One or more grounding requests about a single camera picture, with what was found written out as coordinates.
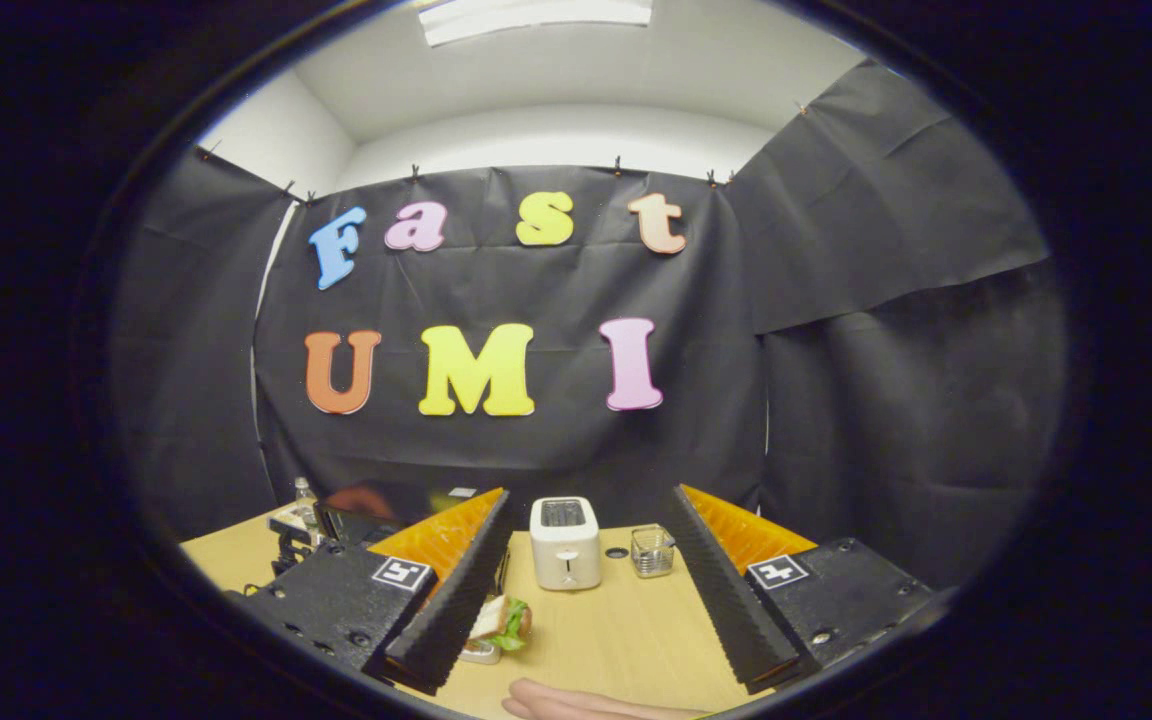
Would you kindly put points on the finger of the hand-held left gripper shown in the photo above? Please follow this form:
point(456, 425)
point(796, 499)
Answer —
point(296, 555)

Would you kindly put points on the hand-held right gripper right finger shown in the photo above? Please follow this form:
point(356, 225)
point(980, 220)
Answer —
point(726, 590)

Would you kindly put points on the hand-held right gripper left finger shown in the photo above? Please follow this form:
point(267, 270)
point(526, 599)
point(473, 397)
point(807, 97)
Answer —
point(456, 600)

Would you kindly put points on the lettuce sandwich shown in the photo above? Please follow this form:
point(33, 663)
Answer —
point(506, 622)

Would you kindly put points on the black electric oven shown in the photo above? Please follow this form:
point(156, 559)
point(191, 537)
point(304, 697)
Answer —
point(366, 517)

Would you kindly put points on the clear plastic water bottle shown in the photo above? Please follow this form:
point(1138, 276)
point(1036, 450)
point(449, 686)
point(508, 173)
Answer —
point(304, 497)

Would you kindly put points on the white plastic tray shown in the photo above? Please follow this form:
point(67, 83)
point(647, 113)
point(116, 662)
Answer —
point(481, 655)

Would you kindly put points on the white toaster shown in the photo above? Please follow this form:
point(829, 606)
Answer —
point(566, 555)

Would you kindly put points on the ceiling light panel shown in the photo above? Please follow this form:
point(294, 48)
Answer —
point(536, 18)

